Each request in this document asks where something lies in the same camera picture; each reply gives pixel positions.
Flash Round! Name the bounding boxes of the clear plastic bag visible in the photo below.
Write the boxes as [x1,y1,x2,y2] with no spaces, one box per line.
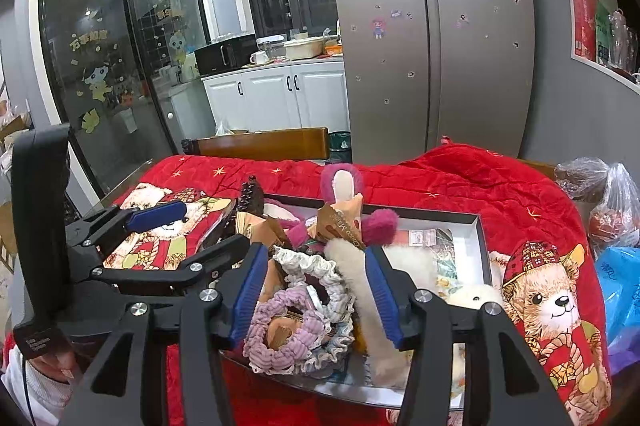
[587,163,640,253]

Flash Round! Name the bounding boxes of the black microwave oven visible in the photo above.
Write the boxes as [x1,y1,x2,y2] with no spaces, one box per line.
[194,34,259,76]

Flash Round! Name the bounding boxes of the glass sliding door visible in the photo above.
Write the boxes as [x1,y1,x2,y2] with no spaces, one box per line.
[37,0,211,198]

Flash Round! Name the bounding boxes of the cream frilly scrunchie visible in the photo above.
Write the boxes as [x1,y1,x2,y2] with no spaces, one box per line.
[272,246,356,322]

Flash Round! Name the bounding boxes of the red gift box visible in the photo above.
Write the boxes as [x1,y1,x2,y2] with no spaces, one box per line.
[571,0,599,60]

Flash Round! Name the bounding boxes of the green box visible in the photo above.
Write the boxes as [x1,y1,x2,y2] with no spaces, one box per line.
[595,1,614,62]

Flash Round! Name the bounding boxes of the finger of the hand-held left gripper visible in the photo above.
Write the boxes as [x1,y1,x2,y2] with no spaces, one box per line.
[74,200,189,253]
[91,233,252,294]

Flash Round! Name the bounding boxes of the white plastic basin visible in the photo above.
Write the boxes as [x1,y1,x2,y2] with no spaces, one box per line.
[283,37,324,60]

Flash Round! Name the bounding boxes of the green trash bin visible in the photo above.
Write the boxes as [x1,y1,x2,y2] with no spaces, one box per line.
[327,131,354,163]

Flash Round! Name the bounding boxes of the blue plastic bag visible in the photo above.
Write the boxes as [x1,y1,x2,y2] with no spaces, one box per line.
[595,246,640,343]

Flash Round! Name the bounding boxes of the thin black cable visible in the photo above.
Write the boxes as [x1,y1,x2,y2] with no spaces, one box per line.
[20,356,39,426]

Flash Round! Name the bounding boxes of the person's left forearm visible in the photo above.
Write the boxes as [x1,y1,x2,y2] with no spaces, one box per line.
[0,346,77,426]

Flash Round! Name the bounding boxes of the pink scrunchie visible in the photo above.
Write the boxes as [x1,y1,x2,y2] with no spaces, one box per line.
[243,283,341,375]

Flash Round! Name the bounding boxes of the person's left hand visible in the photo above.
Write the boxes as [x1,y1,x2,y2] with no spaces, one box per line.
[32,345,85,383]

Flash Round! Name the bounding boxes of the white kitchen cabinet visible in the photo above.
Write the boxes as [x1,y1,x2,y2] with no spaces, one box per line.
[201,59,351,142]

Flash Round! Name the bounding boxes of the dark hair claw clip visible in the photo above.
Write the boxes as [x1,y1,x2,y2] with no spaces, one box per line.
[240,175,266,217]

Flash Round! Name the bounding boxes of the grey plastic bag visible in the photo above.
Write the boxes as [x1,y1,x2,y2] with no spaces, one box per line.
[555,156,611,202]

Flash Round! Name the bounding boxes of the silver double-door refrigerator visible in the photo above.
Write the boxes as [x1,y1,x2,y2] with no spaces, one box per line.
[320,0,536,162]

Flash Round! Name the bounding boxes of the purple cloth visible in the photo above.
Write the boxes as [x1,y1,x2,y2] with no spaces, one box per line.
[607,331,640,377]

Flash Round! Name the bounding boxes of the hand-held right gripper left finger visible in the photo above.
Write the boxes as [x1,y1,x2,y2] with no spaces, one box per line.
[59,243,271,426]

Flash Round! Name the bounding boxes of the white wall shelf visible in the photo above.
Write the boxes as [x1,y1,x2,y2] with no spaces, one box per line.
[555,0,640,96]

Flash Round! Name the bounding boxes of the red printed blanket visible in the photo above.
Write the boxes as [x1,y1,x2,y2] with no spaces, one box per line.
[0,143,614,426]

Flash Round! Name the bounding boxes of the wooden chair back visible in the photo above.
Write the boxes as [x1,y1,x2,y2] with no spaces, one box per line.
[181,127,331,162]

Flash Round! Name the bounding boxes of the triangular gold snack packet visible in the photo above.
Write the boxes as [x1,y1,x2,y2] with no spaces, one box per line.
[235,211,282,248]
[315,193,364,253]

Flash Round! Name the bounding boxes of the beige plush dog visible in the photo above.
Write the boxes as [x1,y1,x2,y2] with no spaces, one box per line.
[327,239,439,387]

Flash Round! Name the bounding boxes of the dark storage box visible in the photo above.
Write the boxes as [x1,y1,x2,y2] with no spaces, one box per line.
[215,192,494,412]

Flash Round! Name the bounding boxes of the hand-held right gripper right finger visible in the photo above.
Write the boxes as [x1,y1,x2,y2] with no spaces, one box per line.
[364,247,575,426]

